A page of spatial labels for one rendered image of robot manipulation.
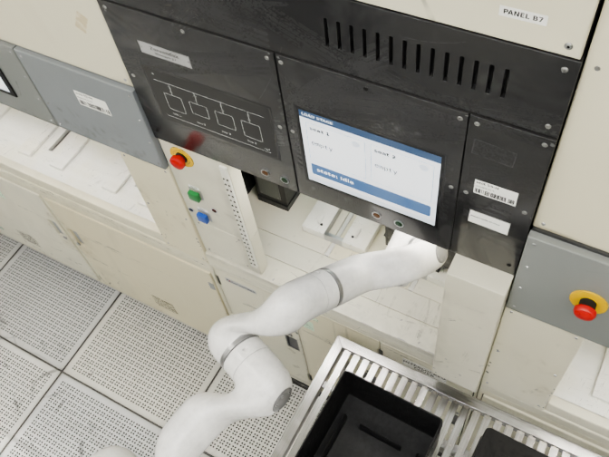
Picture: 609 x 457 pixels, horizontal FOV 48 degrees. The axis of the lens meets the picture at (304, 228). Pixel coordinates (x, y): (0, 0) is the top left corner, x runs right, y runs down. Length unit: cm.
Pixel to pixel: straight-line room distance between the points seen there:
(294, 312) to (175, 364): 162
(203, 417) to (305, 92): 68
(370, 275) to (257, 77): 50
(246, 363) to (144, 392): 154
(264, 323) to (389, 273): 31
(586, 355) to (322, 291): 83
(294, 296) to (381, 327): 60
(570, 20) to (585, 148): 23
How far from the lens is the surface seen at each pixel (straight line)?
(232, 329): 141
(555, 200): 118
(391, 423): 191
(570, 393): 189
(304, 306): 134
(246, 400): 139
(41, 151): 258
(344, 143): 127
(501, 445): 182
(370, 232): 201
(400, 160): 123
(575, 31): 93
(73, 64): 167
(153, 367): 294
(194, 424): 145
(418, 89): 109
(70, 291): 325
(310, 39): 113
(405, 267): 148
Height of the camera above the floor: 259
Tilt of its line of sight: 56 degrees down
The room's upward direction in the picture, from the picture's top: 10 degrees counter-clockwise
